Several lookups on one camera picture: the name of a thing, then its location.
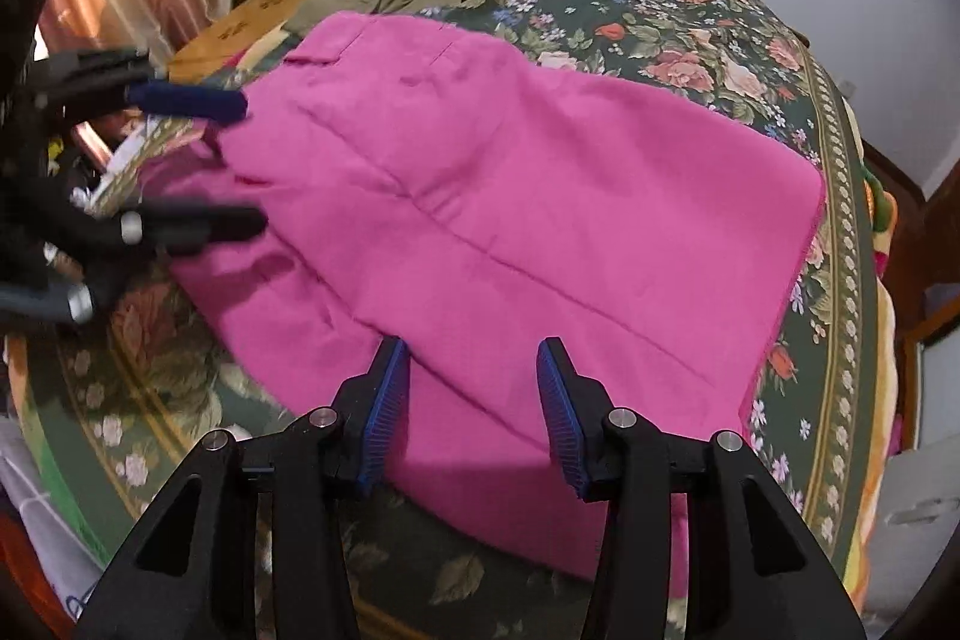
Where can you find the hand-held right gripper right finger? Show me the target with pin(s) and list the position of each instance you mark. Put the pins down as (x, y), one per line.
(559, 415)

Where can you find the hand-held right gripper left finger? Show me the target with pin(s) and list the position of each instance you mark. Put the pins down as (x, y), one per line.
(384, 411)

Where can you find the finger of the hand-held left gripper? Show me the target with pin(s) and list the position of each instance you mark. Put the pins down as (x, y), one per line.
(199, 224)
(191, 100)

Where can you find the pink pants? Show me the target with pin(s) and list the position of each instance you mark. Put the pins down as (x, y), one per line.
(480, 197)

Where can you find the brown cardboard piece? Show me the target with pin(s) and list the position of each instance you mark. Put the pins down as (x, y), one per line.
(251, 18)

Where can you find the white cloth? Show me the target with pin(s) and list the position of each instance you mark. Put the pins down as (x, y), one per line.
(37, 512)

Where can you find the orange striped blanket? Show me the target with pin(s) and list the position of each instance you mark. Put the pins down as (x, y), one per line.
(886, 325)

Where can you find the white box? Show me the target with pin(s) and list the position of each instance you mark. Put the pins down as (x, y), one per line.
(919, 505)

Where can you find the green floral blanket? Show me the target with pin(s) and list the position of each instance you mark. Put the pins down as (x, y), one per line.
(660, 3)

